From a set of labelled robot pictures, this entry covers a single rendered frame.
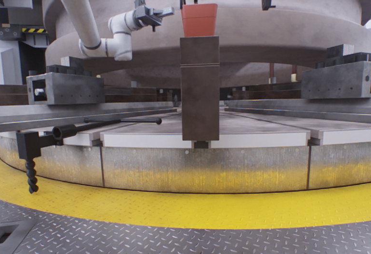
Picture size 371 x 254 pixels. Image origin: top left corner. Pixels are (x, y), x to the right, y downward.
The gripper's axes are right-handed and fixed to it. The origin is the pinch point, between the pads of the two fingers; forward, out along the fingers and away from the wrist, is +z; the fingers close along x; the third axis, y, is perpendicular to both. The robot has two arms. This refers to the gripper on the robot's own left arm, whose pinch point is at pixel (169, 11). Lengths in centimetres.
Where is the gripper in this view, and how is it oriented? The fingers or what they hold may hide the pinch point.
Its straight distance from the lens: 100.2
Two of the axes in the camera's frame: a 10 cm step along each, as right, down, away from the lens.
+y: 0.2, 9.9, 1.3
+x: -4.5, 1.2, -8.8
